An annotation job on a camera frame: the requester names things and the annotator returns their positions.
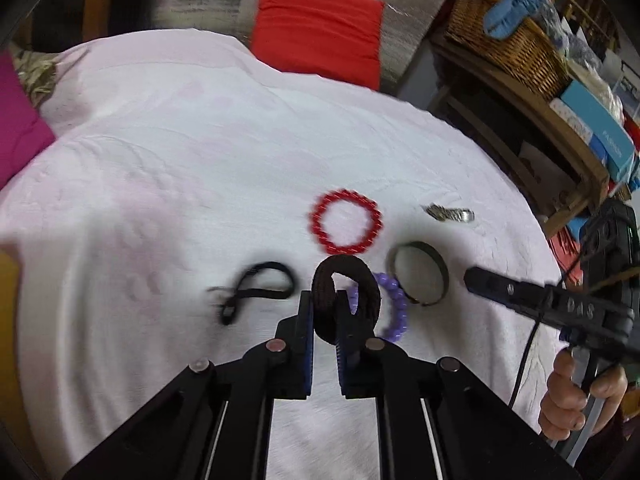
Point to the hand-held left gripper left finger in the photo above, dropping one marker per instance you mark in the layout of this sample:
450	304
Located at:
306	355

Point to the dark wide bangle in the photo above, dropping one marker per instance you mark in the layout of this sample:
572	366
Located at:
441	270

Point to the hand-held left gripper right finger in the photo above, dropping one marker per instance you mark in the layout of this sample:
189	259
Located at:
341	365

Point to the wooden side table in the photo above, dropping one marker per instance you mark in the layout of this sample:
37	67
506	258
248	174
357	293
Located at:
545	125

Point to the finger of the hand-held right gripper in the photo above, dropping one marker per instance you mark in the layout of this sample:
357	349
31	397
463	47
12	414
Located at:
505	292

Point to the patterned cushion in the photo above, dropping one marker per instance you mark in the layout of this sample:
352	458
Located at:
37	72

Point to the brown fabric scrunchie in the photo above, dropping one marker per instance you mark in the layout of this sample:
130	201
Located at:
324	285

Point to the wooden chair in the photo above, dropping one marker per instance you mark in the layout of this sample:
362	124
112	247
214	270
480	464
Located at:
95	0

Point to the blue cloth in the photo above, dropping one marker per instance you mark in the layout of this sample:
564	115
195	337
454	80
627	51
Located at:
507	10

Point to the white printed box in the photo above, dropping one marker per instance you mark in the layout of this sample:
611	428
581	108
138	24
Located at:
542	167

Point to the person's right hand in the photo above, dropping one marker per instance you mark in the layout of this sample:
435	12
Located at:
562	405

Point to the silver metal wristwatch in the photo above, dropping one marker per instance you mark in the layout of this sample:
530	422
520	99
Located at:
450	214

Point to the magenta cushion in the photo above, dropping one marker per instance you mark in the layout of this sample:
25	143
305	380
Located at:
17	125

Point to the wicker basket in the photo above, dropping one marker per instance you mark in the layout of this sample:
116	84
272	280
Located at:
515	55

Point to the silver insulation sheet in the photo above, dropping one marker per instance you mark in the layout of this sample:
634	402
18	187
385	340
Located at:
415	10

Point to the blue cardboard box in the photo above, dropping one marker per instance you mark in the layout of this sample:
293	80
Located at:
597	125

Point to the red cushion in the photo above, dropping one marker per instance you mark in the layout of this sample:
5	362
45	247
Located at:
320	30

